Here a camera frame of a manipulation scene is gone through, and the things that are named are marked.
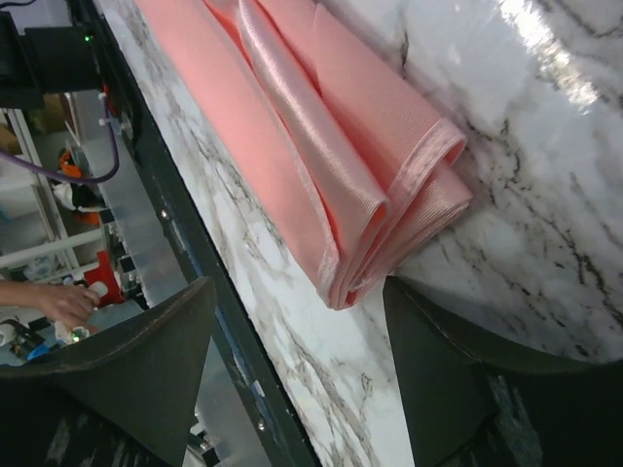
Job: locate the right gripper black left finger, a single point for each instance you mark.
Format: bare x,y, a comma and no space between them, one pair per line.
123,397

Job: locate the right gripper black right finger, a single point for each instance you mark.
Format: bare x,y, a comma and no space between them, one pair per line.
473,398

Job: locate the person's hand in background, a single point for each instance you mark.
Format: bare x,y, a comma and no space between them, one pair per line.
72,305

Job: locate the pink cloth napkin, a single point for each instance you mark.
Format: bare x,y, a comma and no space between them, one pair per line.
352,164

